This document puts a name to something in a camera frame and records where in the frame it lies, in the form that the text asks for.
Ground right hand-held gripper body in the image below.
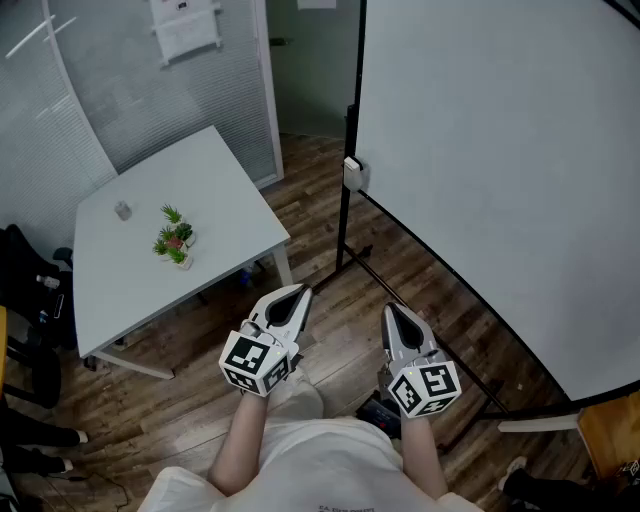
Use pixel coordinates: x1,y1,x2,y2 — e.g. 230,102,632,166
382,346,462,419

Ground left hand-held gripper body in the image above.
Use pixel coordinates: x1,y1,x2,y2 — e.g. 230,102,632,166
218,319,304,399

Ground person's left forearm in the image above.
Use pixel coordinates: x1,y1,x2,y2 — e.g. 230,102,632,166
207,389,271,499

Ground person's right forearm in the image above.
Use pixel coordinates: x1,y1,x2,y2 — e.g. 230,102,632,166
399,414,449,501

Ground black waist pack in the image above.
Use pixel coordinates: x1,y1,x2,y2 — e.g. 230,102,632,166
354,389,404,441

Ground person's beige trousers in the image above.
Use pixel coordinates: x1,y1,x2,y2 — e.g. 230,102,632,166
269,367,325,431

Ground group of small potted succulents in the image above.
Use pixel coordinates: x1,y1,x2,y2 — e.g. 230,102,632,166
151,202,197,272

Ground white square table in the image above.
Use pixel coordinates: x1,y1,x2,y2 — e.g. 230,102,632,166
72,124,294,381

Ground person's white shirt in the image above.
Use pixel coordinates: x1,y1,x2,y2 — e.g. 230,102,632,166
137,417,486,512

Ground orange wooden cabinet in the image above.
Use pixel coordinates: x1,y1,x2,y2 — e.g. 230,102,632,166
577,392,640,481

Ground black office chair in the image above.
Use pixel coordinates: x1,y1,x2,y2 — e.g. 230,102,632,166
0,224,79,409

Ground grey glass door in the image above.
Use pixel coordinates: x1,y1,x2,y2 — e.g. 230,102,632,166
266,0,362,140

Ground white printed notice sheet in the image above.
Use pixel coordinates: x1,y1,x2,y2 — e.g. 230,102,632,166
152,9,225,69

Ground white paper sign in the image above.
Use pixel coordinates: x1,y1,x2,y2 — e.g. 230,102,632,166
148,0,222,31

